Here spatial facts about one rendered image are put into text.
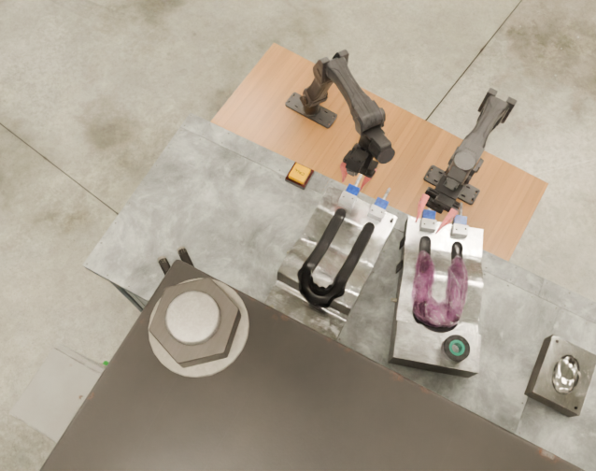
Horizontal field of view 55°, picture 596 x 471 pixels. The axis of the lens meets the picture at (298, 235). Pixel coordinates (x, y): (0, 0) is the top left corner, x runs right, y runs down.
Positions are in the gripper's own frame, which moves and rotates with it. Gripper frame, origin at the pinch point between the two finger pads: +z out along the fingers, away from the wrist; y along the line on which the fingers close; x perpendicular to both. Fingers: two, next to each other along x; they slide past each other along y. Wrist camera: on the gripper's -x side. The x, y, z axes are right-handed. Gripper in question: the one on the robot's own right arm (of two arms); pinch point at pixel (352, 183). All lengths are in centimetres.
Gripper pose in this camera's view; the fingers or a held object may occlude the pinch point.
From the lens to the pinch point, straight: 185.0
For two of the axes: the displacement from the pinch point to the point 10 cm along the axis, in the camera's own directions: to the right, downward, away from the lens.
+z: -2.3, 7.4, 6.3
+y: 8.9, 4.3, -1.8
